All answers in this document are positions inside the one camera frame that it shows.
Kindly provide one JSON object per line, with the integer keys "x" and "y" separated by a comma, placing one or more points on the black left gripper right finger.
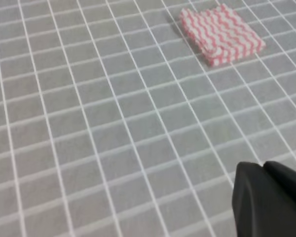
{"x": 284, "y": 176}

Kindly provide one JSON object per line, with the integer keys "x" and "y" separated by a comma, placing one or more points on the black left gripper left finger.
{"x": 260, "y": 207}

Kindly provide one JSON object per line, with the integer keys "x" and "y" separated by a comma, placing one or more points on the pink white wavy towel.
{"x": 221, "y": 35}

